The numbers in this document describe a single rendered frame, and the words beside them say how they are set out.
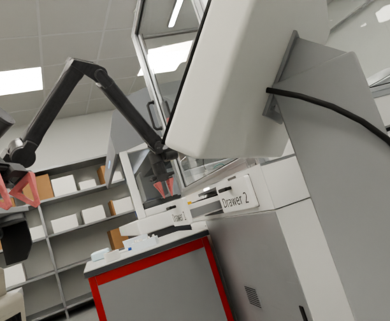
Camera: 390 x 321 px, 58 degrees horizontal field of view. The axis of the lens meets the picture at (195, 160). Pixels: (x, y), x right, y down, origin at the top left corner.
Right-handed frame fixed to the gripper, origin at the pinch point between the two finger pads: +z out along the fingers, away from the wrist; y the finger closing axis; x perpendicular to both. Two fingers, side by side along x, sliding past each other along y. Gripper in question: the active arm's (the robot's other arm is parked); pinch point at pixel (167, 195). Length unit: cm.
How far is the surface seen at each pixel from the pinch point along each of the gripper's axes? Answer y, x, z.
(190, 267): 2.5, 13.6, 34.3
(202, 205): 10.1, -10.0, 8.6
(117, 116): 3, 83, -64
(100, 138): 19, 419, -136
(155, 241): -7.5, 24.0, 18.2
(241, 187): 16.3, -38.8, 6.6
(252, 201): 16.2, -42.9, 11.9
